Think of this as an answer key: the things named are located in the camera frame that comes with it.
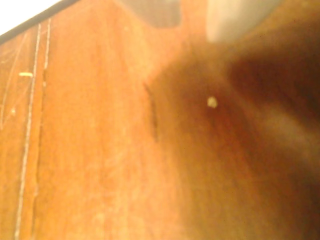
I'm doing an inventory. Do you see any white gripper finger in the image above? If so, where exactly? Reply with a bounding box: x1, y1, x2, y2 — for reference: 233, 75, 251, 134
205, 0, 278, 43
119, 0, 185, 28

